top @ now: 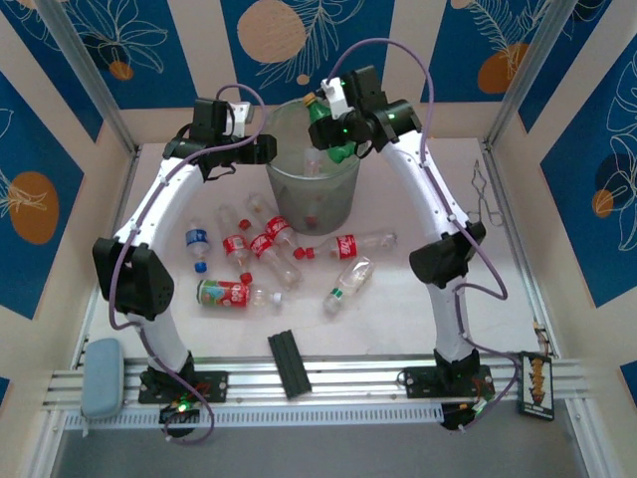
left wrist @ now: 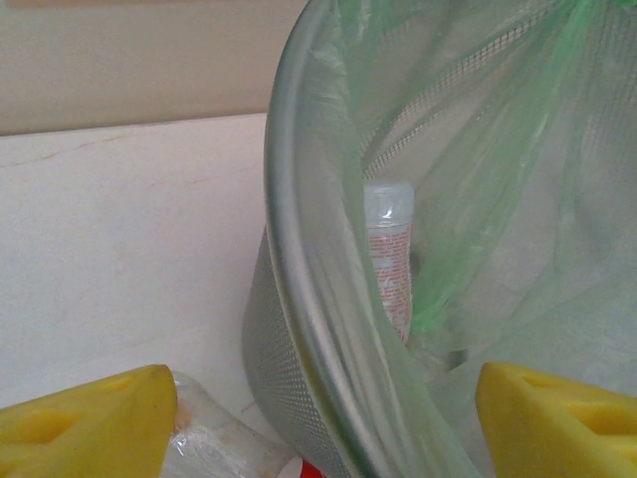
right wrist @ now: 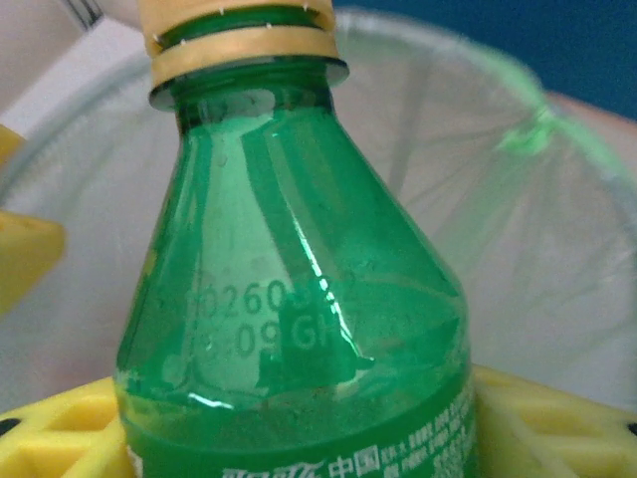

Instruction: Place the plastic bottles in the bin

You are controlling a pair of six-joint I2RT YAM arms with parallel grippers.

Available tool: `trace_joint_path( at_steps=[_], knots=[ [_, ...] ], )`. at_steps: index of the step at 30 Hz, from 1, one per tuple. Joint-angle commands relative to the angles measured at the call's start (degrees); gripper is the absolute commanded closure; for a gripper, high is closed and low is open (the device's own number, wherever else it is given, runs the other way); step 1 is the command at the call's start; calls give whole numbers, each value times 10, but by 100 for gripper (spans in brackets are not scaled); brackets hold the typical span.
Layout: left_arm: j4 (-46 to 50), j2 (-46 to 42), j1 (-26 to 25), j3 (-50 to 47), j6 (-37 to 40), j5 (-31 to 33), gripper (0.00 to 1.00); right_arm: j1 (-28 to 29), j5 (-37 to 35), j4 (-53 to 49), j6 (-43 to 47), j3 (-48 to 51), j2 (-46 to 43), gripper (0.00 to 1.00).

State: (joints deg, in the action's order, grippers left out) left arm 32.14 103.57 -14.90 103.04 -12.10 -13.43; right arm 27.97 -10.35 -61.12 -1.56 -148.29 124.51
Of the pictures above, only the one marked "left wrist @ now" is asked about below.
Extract clear bottle white printed label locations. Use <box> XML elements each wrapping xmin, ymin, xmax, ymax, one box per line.
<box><xmin>362</xmin><ymin>181</ymin><xmax>417</xmax><ymax>345</ymax></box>

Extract clear bottle red label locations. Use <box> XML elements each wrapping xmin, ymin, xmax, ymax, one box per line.
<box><xmin>158</xmin><ymin>370</ymin><xmax>319</xmax><ymax>478</ymax></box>

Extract translucent grey plastic bin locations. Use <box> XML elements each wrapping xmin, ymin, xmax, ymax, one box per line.
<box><xmin>241</xmin><ymin>0</ymin><xmax>637</xmax><ymax>478</ymax></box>

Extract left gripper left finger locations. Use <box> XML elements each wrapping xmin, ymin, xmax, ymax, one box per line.
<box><xmin>0</xmin><ymin>363</ymin><xmax>179</xmax><ymax>478</ymax></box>

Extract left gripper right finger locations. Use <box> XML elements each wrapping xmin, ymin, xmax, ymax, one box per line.
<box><xmin>475</xmin><ymin>360</ymin><xmax>637</xmax><ymax>478</ymax></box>

